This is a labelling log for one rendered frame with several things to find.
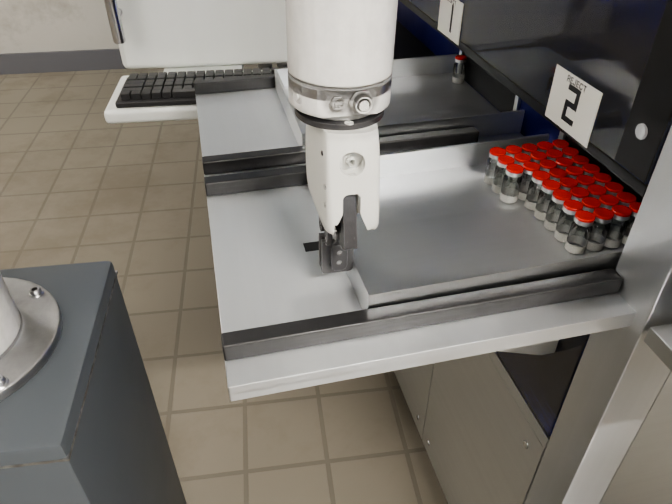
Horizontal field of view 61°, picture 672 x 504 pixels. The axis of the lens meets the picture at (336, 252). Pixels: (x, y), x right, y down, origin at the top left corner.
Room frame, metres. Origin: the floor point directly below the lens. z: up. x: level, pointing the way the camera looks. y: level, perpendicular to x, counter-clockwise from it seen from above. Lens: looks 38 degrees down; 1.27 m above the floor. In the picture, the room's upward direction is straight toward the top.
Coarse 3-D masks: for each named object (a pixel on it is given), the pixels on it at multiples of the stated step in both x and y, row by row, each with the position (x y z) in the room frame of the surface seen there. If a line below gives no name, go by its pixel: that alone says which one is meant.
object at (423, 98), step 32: (416, 64) 1.04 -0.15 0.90; (448, 64) 1.05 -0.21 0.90; (288, 96) 0.86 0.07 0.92; (416, 96) 0.94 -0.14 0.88; (448, 96) 0.94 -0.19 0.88; (480, 96) 0.94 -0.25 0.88; (384, 128) 0.76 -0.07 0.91; (416, 128) 0.77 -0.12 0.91; (448, 128) 0.78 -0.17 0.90; (480, 128) 0.79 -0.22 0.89; (512, 128) 0.80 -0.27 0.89
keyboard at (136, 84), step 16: (128, 80) 1.16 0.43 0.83; (144, 80) 1.15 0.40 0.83; (160, 80) 1.15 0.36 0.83; (176, 80) 1.15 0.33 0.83; (192, 80) 1.15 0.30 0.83; (128, 96) 1.08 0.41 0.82; (144, 96) 1.08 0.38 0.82; (160, 96) 1.09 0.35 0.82; (176, 96) 1.09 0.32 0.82; (192, 96) 1.09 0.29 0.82
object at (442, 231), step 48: (480, 144) 0.70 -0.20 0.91; (384, 192) 0.63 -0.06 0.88; (432, 192) 0.63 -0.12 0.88; (480, 192) 0.63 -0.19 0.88; (384, 240) 0.52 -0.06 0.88; (432, 240) 0.52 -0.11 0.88; (480, 240) 0.52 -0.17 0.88; (528, 240) 0.52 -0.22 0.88; (384, 288) 0.44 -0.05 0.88; (432, 288) 0.41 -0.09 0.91; (480, 288) 0.42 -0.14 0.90
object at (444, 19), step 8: (440, 0) 0.95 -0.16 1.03; (448, 0) 0.92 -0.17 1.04; (456, 0) 0.90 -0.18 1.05; (440, 8) 0.95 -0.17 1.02; (448, 8) 0.92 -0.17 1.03; (456, 8) 0.89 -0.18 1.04; (440, 16) 0.95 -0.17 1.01; (448, 16) 0.92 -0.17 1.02; (456, 16) 0.89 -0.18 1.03; (440, 24) 0.94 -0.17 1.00; (448, 24) 0.91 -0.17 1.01; (456, 24) 0.89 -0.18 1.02; (448, 32) 0.91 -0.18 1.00; (456, 32) 0.88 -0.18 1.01; (456, 40) 0.88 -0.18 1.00
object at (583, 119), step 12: (564, 72) 0.61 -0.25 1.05; (552, 84) 0.62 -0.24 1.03; (564, 84) 0.60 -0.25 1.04; (576, 84) 0.58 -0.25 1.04; (588, 84) 0.57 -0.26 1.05; (552, 96) 0.62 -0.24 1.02; (564, 96) 0.60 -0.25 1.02; (588, 96) 0.56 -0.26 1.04; (600, 96) 0.54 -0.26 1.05; (552, 108) 0.61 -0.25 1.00; (588, 108) 0.55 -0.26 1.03; (552, 120) 0.61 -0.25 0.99; (576, 120) 0.57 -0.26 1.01; (588, 120) 0.55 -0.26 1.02; (576, 132) 0.56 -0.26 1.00; (588, 132) 0.54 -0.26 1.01
